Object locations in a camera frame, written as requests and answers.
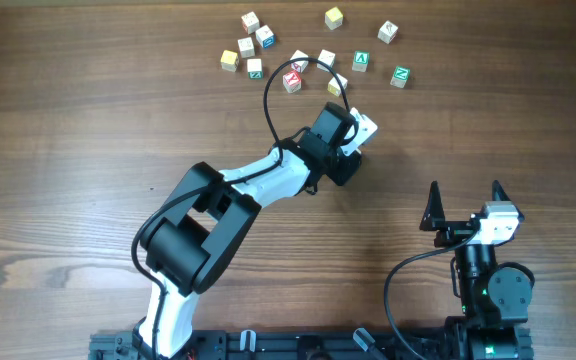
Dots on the red picture block top left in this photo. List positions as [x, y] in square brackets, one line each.
[250, 22]

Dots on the red letter Y block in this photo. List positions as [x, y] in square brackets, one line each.
[292, 81]

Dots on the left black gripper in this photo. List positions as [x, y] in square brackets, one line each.
[343, 174]

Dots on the yellow edged picture block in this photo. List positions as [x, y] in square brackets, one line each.
[337, 84]

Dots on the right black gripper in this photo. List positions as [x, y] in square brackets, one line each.
[434, 219]

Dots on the brown picture block far right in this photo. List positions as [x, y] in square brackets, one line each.
[387, 32]

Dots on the green letter N block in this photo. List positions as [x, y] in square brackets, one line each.
[400, 77]

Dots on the green letter A block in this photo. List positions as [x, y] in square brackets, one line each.
[360, 61]

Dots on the yellow block left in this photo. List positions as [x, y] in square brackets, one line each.
[229, 61]

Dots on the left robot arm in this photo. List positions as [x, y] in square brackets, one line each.
[192, 238]

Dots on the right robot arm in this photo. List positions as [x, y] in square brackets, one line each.
[494, 296]

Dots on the blue edged letter block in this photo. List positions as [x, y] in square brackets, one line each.
[265, 36]

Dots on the green edged small block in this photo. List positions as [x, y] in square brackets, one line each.
[255, 68]

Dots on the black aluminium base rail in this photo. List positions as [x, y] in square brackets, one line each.
[431, 343]

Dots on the yellow top block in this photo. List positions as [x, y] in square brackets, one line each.
[333, 18]

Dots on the red edged wooden block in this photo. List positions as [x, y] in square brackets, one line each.
[299, 61]

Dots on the plain wooden picture block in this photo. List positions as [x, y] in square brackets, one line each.
[246, 47]

